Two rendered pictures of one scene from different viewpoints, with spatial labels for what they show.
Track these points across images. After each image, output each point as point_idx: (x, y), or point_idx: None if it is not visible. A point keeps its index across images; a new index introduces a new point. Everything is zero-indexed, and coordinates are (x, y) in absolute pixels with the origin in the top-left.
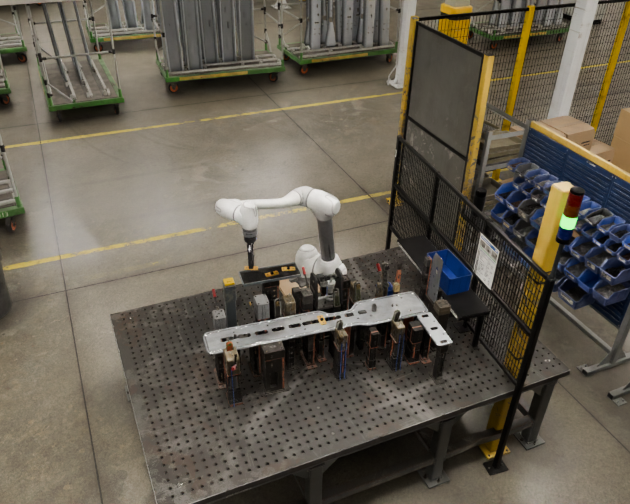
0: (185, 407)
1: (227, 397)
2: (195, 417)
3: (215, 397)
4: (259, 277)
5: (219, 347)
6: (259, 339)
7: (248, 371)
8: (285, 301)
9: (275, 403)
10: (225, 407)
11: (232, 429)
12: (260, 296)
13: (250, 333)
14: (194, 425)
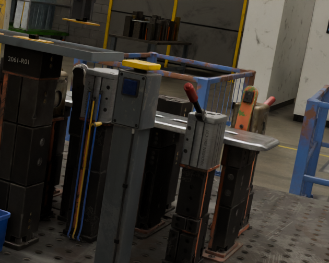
0: (328, 259)
1: (243, 228)
2: (318, 245)
3: (261, 242)
4: (68, 46)
5: (250, 133)
6: (167, 114)
7: (161, 232)
8: (62, 71)
9: (174, 201)
10: (256, 230)
11: (269, 216)
12: (103, 70)
13: (170, 119)
14: (327, 242)
